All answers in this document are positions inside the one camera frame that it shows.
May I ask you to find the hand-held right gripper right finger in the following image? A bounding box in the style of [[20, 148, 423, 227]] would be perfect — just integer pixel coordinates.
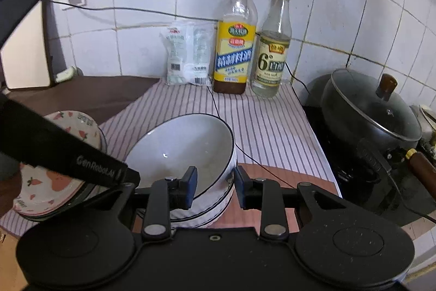
[[235, 165, 345, 240]]

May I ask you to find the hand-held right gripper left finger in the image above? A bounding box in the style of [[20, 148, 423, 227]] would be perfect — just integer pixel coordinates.
[[82, 166, 199, 243]]

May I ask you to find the white bunny carrot print plate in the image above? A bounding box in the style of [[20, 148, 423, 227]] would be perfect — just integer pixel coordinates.
[[15, 137, 108, 221], [14, 110, 107, 215]]

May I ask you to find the white ribbed bowl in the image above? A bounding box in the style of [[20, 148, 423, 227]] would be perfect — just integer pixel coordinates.
[[124, 114, 236, 210], [169, 172, 236, 229]]

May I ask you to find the striped brown printed tablecloth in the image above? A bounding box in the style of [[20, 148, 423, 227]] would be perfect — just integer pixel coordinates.
[[0, 74, 343, 237]]

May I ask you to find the white cutting board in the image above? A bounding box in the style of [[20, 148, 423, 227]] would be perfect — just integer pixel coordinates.
[[0, 0, 57, 90]]

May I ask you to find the black induction cooker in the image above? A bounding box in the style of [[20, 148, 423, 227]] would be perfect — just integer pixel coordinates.
[[300, 103, 436, 228]]

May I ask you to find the clear vinegar bottle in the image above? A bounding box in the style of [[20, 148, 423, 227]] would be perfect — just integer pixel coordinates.
[[251, 0, 293, 98]]

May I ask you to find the white salt bag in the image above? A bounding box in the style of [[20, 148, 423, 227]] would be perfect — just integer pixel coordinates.
[[160, 20, 217, 87]]

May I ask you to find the yellow label cooking wine bottle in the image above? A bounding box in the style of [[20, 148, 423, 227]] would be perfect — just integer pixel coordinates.
[[212, 0, 258, 95]]

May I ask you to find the dark wok with glass lid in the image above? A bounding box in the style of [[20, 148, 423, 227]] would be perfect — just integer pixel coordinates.
[[320, 69, 423, 158]]

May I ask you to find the thin black cable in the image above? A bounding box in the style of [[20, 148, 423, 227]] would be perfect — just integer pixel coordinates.
[[206, 85, 342, 199]]

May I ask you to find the white knife handle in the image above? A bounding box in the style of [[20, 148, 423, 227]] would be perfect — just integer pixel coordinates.
[[55, 67, 75, 83]]

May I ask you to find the black power cable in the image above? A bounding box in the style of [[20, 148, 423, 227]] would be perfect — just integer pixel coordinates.
[[43, 0, 220, 22]]

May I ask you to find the brown wooden handle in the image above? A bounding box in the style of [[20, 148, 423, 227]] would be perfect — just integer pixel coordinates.
[[406, 148, 436, 201]]

